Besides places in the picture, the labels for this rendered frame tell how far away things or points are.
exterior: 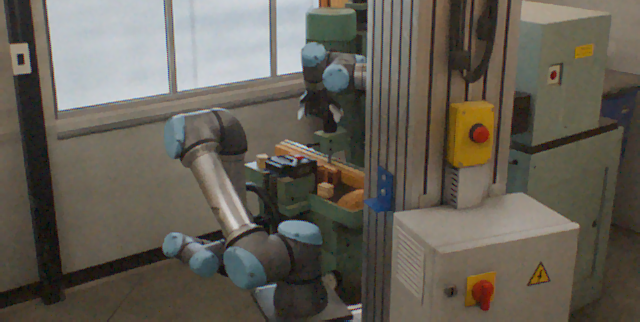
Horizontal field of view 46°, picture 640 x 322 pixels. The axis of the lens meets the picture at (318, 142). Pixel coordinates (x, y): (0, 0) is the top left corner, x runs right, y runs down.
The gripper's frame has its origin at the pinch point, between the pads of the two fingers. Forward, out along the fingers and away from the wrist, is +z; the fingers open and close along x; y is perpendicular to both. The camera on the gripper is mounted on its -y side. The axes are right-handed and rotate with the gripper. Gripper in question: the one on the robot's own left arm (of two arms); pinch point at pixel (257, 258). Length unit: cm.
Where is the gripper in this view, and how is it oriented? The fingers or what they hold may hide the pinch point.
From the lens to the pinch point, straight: 256.5
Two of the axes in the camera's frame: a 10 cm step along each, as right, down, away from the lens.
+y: -3.9, 9.2, 0.1
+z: 6.9, 2.9, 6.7
